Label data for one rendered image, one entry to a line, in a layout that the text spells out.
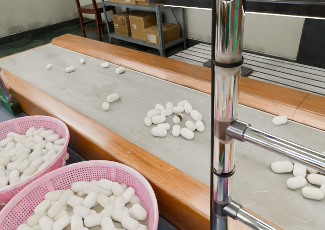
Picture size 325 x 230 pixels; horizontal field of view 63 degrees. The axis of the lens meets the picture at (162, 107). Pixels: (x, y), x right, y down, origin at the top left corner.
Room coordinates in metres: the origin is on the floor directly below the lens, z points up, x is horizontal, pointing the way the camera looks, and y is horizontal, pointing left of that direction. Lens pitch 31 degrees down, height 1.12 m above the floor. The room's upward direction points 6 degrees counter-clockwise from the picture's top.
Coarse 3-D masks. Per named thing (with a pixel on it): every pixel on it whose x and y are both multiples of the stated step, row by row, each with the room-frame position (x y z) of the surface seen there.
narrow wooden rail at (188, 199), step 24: (24, 96) 0.74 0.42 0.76; (48, 96) 0.72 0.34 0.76; (72, 120) 0.57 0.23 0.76; (72, 144) 0.56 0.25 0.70; (96, 144) 0.46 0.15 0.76; (120, 144) 0.45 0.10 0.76; (144, 168) 0.37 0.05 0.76; (168, 168) 0.36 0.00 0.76; (168, 192) 0.31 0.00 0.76; (192, 192) 0.30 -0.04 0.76; (168, 216) 0.31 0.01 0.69; (192, 216) 0.27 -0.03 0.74
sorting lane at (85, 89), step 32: (0, 64) 1.13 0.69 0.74; (32, 64) 1.08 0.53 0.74; (64, 64) 1.04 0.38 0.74; (96, 64) 1.01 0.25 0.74; (64, 96) 0.75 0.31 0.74; (96, 96) 0.73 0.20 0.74; (128, 96) 0.71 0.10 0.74; (160, 96) 0.69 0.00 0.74; (192, 96) 0.67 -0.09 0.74; (128, 128) 0.54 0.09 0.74; (288, 128) 0.47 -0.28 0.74; (192, 160) 0.40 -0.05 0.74; (256, 160) 0.38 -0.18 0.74; (288, 160) 0.37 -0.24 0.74; (256, 192) 0.31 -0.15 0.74; (288, 192) 0.30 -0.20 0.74; (288, 224) 0.24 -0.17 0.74; (320, 224) 0.24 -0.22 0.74
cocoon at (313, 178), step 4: (308, 176) 0.32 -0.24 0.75; (312, 176) 0.31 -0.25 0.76; (316, 176) 0.31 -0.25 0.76; (320, 176) 0.31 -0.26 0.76; (324, 176) 0.31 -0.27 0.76; (308, 180) 0.32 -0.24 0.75; (312, 180) 0.31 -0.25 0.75; (316, 180) 0.31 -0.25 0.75; (320, 180) 0.31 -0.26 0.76; (324, 180) 0.30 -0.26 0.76; (316, 184) 0.31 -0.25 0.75; (320, 184) 0.30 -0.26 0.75
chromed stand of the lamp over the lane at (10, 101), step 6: (0, 72) 0.80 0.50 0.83; (0, 78) 0.79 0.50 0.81; (0, 84) 0.79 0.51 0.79; (6, 84) 0.80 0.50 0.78; (0, 90) 0.91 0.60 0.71; (6, 90) 0.79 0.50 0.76; (0, 96) 0.85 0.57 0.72; (6, 96) 0.79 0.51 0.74; (12, 96) 0.80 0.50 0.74; (0, 102) 0.87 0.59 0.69; (6, 102) 0.81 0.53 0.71; (12, 102) 0.80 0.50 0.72; (18, 102) 0.80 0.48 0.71; (6, 108) 0.82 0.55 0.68; (12, 108) 0.78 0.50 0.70; (18, 108) 0.79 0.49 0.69
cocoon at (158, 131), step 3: (153, 129) 0.50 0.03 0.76; (156, 129) 0.50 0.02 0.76; (159, 129) 0.49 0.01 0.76; (162, 129) 0.49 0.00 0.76; (165, 129) 0.50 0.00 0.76; (153, 132) 0.49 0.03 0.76; (156, 132) 0.49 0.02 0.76; (159, 132) 0.49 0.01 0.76; (162, 132) 0.49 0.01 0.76; (165, 132) 0.49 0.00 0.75; (153, 135) 0.49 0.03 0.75; (156, 135) 0.49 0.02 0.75; (159, 135) 0.49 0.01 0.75; (162, 135) 0.48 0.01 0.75; (165, 135) 0.49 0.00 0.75
